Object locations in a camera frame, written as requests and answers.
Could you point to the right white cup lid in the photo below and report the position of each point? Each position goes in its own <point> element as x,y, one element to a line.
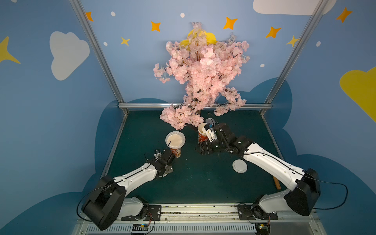
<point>239,166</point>

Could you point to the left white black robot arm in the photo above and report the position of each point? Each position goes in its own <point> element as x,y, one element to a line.
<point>108,202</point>

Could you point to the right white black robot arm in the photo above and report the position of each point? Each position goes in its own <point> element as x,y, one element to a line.
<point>302,186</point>

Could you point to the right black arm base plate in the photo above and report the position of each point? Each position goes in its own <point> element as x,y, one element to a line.
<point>251,212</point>

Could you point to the red paper cup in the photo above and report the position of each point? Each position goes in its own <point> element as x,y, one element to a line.
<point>202,136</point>
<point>176,152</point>

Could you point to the right circuit board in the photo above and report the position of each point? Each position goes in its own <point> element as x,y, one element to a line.
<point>262,229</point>

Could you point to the pink cherry blossom tree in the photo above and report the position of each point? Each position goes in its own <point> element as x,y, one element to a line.
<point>206,67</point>

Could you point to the circuit board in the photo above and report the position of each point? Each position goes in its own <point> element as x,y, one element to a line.
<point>137,228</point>
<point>262,229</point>

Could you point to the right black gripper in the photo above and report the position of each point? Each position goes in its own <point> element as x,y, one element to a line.
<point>213,142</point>

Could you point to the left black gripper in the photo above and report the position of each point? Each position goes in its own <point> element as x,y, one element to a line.
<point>169,155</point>

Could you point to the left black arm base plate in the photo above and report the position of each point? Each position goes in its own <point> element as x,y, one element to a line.
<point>154,212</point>

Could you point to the blue fork wooden handle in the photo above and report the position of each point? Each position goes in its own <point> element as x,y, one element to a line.
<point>277,183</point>

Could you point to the left circuit board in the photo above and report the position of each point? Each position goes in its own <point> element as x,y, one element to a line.
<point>137,228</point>

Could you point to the aluminium front rail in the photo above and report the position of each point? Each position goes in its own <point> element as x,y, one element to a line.
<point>209,219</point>

